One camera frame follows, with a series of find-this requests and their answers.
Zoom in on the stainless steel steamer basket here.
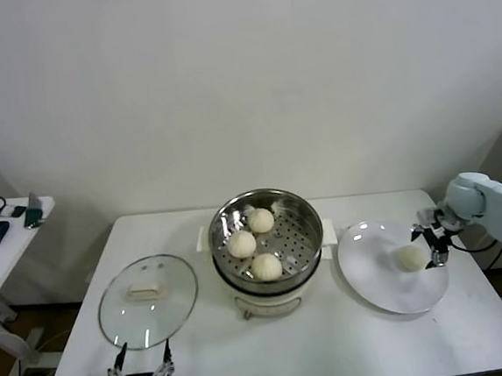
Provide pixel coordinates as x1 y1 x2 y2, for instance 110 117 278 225
205 184 330 298

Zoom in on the white steamed baozi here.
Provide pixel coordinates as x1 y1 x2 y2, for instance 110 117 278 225
250 252 285 284
246 206 277 236
394 243 428 273
227 230 258 260

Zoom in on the black cable with plug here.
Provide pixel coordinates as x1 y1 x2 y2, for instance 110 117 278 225
484 243 502 271

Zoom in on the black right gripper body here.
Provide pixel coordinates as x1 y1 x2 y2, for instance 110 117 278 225
418 217 455 253

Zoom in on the white round plate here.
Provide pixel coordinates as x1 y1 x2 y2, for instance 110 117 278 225
334 214 453 321

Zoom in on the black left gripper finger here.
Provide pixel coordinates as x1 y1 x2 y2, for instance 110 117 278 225
143 338 177 376
105 344 131 376

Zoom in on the glass lid with white handle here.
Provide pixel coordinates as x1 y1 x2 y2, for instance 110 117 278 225
93 251 204 354

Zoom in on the white side table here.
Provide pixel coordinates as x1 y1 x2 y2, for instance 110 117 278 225
0 194 71 376

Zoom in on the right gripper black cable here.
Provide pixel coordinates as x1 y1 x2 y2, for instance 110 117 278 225
451 236 499 255

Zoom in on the green and grey tool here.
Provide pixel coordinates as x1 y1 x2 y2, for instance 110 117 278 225
21 192 47 230

